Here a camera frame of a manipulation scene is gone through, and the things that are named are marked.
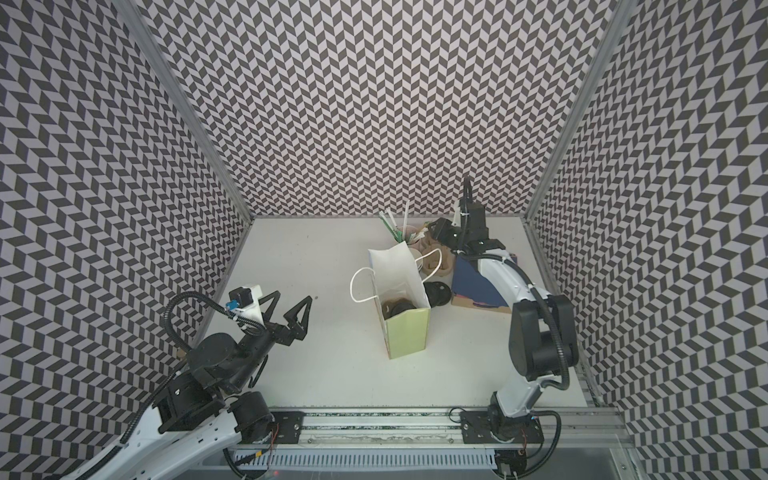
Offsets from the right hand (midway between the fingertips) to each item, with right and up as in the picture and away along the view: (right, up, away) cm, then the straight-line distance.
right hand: (431, 234), depth 89 cm
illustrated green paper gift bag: (-11, -11, -11) cm, 19 cm away
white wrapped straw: (-8, +6, +10) cm, 14 cm away
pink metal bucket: (-7, +1, +13) cm, 14 cm away
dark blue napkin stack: (+13, -15, +9) cm, 22 cm away
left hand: (-33, -15, -24) cm, 43 cm away
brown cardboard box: (+12, -22, +6) cm, 25 cm away
